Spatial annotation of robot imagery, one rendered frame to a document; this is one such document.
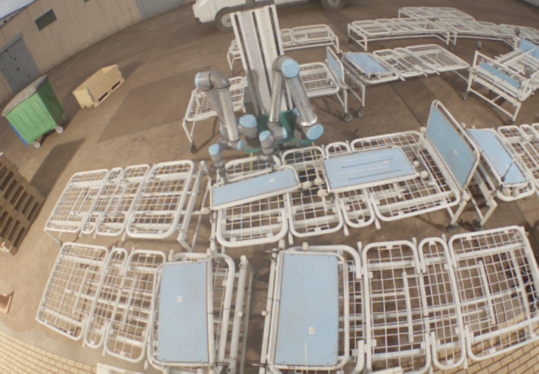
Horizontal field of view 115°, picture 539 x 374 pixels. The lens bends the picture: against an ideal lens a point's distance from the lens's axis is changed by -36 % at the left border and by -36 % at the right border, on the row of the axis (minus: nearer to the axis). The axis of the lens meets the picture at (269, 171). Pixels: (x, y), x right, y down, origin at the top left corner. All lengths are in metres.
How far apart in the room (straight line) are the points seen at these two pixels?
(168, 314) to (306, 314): 0.87
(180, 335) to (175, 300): 0.25
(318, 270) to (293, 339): 0.46
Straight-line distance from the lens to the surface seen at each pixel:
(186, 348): 1.77
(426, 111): 3.98
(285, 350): 1.57
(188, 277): 1.90
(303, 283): 1.66
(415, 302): 2.31
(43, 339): 3.68
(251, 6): 2.10
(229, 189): 2.23
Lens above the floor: 2.13
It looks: 46 degrees down
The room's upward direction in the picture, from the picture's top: 15 degrees counter-clockwise
